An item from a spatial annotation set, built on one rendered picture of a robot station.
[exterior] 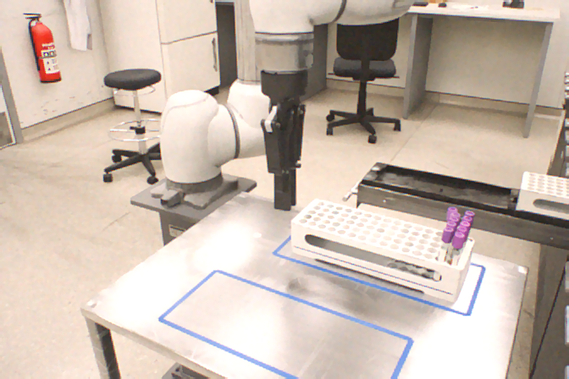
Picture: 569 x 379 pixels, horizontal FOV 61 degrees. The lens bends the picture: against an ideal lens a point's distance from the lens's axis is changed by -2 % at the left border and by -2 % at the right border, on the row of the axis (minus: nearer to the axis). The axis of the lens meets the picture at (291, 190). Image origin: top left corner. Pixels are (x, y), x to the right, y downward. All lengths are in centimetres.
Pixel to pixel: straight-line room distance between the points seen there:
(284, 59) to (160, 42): 346
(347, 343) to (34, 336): 159
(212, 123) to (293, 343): 70
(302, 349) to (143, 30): 375
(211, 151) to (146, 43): 304
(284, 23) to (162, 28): 341
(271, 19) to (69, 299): 174
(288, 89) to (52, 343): 155
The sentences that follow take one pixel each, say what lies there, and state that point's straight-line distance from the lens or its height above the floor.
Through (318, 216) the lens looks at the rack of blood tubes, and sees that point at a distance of 88.
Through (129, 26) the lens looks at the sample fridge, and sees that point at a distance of 436.
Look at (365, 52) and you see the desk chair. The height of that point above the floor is 65.
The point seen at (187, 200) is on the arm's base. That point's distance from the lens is 131.
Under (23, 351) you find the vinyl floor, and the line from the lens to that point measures 209.
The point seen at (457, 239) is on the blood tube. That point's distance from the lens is 75.
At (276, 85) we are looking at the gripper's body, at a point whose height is 112.
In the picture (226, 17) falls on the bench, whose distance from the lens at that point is 512.
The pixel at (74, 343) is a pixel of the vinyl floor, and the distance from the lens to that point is 204.
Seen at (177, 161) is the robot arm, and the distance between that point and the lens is 128.
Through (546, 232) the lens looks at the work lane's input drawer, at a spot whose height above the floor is 79.
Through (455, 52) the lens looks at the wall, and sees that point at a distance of 469.
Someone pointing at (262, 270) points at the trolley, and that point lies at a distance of 84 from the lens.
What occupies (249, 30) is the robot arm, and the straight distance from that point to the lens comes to 128.
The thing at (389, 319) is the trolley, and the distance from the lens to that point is 76.
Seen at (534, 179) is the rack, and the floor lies 86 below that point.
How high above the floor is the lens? 132
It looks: 27 degrees down
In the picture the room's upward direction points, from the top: straight up
